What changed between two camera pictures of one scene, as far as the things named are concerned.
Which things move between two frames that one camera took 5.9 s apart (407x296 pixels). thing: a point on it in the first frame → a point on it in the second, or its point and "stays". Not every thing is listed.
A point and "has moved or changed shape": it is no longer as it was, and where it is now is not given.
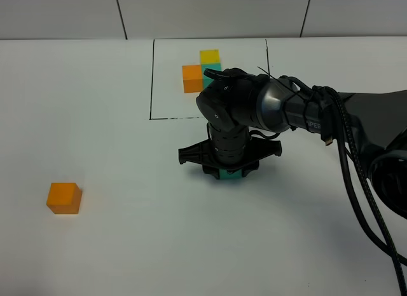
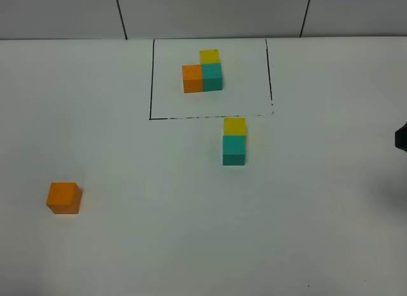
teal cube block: [224, 174] has moved or changed shape
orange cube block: [64, 197] stays
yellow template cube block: [209, 56] stays
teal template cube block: [215, 66] stays
